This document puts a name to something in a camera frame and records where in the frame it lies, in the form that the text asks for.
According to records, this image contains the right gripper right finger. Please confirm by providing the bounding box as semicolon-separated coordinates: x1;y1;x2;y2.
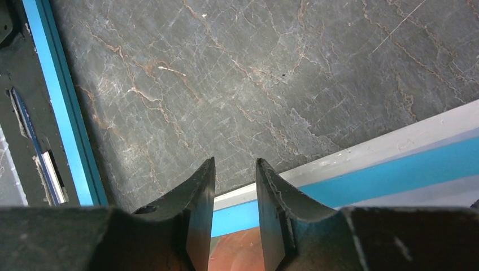
256;159;478;270

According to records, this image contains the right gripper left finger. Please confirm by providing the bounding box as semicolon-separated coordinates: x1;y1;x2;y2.
1;158;216;270

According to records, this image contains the blue picture frame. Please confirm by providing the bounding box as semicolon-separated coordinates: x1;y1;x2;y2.
20;0;479;238

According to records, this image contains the hot air balloon photo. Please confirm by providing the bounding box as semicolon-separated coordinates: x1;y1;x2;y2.
208;227;265;271

